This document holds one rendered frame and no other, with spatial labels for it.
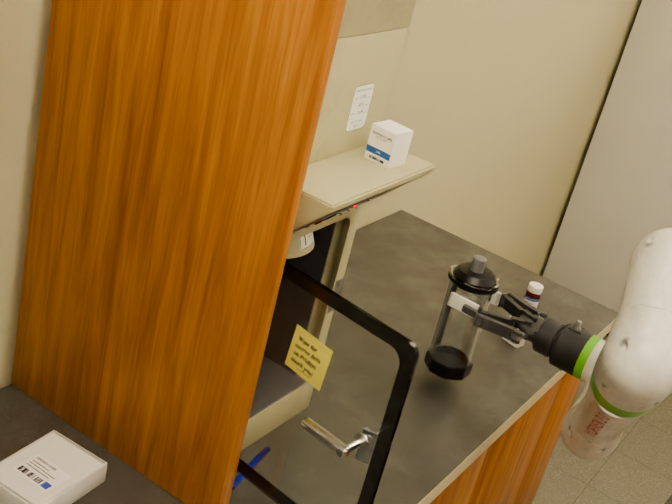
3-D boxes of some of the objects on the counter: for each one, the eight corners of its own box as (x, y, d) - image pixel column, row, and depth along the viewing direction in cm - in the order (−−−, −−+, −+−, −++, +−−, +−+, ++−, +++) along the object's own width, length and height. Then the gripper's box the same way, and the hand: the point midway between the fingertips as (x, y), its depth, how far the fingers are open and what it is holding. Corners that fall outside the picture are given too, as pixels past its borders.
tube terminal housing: (100, 406, 185) (164, -10, 152) (214, 348, 211) (290, -19, 178) (203, 476, 175) (297, 45, 142) (310, 405, 201) (410, 27, 168)
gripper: (583, 310, 210) (488, 262, 220) (543, 343, 193) (441, 290, 202) (571, 340, 213) (477, 292, 223) (530, 375, 196) (430, 322, 206)
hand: (470, 296), depth 212 cm, fingers closed on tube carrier, 9 cm apart
